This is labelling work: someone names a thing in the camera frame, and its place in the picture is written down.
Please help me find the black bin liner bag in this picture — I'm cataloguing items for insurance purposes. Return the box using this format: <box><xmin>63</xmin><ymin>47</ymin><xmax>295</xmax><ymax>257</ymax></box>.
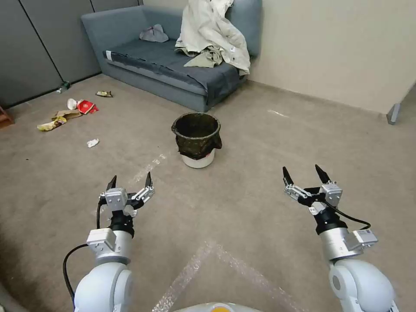
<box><xmin>171</xmin><ymin>111</ymin><xmax>224</xmax><ymax>161</ymax></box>

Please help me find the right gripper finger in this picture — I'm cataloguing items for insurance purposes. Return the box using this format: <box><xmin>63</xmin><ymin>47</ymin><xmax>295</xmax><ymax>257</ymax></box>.
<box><xmin>282</xmin><ymin>166</ymin><xmax>309</xmax><ymax>199</ymax></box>
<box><xmin>314</xmin><ymin>164</ymin><xmax>335</xmax><ymax>186</ymax></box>

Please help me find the grey table leg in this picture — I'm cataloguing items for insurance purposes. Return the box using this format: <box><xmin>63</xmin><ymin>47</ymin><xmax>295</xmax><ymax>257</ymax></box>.
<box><xmin>386</xmin><ymin>104</ymin><xmax>401</xmax><ymax>125</ymax></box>

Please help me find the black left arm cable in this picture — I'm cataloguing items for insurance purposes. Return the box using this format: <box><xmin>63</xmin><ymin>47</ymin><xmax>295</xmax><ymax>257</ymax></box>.
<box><xmin>63</xmin><ymin>197</ymin><xmax>108</xmax><ymax>301</ymax></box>

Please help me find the olive green garment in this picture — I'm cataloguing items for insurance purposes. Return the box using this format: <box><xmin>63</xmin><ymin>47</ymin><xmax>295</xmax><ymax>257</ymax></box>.
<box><xmin>183</xmin><ymin>45</ymin><xmax>225</xmax><ymax>69</ymax></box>

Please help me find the yellow snack wrapper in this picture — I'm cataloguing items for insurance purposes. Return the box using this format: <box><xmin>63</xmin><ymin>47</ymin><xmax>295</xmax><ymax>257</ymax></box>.
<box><xmin>36</xmin><ymin>117</ymin><xmax>68</xmax><ymax>132</ymax></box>

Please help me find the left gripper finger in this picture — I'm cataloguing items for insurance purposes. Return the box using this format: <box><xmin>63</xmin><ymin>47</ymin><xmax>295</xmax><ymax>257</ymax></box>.
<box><xmin>99</xmin><ymin>175</ymin><xmax>117</xmax><ymax>198</ymax></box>
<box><xmin>131</xmin><ymin>172</ymin><xmax>156</xmax><ymax>204</ymax></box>

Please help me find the red paper package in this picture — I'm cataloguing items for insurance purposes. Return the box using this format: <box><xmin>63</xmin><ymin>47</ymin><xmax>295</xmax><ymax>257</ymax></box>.
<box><xmin>77</xmin><ymin>100</ymin><xmax>99</xmax><ymax>115</ymax></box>

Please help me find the brown paper bag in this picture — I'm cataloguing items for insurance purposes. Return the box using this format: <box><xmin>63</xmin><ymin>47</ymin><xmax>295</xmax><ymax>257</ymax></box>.
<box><xmin>51</xmin><ymin>109</ymin><xmax>82</xmax><ymax>120</ymax></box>

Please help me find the white round trash can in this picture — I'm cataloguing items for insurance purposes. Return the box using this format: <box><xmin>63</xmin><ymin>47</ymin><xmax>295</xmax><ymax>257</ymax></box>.
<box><xmin>181</xmin><ymin>148</ymin><xmax>216</xmax><ymax>169</ymax></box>

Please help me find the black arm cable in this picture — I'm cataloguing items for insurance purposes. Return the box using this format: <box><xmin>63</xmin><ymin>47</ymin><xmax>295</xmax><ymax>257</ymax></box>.
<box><xmin>324</xmin><ymin>201</ymin><xmax>371</xmax><ymax>231</ymax></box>
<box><xmin>63</xmin><ymin>197</ymin><xmax>108</xmax><ymax>301</ymax></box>

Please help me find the beige crumpled jacket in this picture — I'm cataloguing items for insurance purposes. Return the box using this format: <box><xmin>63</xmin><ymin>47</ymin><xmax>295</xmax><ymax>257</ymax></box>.
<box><xmin>175</xmin><ymin>0</ymin><xmax>251</xmax><ymax>76</ymax></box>

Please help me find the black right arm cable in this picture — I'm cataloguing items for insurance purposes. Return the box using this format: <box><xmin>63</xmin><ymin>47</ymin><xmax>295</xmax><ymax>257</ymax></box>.
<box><xmin>324</xmin><ymin>201</ymin><xmax>371</xmax><ymax>231</ymax></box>

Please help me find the small grey crumpled cloth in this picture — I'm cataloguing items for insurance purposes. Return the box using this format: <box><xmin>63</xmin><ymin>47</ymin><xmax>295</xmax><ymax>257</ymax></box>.
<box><xmin>140</xmin><ymin>24</ymin><xmax>169</xmax><ymax>43</ymax></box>

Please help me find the brown wooden furniture piece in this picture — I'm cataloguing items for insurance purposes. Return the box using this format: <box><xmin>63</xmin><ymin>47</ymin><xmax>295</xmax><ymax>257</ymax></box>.
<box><xmin>0</xmin><ymin>104</ymin><xmax>15</xmax><ymax>130</ymax></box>

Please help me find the white robot front shell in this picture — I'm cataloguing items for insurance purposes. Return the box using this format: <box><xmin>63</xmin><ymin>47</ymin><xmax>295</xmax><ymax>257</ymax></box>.
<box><xmin>171</xmin><ymin>301</ymin><xmax>251</xmax><ymax>312</ymax></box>

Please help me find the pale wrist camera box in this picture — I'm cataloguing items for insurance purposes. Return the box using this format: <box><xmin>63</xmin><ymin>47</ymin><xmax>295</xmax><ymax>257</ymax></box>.
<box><xmin>320</xmin><ymin>182</ymin><xmax>343</xmax><ymax>206</ymax></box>
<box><xmin>104</xmin><ymin>187</ymin><xmax>128</xmax><ymax>212</ymax></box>

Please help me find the grey-blue fabric sofa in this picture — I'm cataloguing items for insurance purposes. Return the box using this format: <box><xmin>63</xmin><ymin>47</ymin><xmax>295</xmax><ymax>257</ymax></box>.
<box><xmin>80</xmin><ymin>0</ymin><xmax>263</xmax><ymax>113</ymax></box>

